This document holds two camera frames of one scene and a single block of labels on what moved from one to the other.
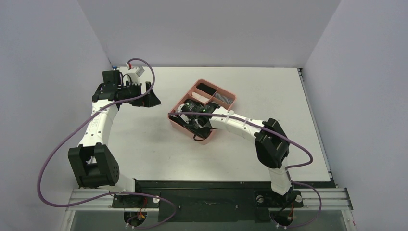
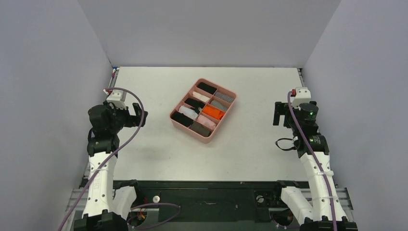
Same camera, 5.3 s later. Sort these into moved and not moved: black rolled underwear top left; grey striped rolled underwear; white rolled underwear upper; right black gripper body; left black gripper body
Moved: right black gripper body; left black gripper body
Not moved: black rolled underwear top left; grey striped rolled underwear; white rolled underwear upper
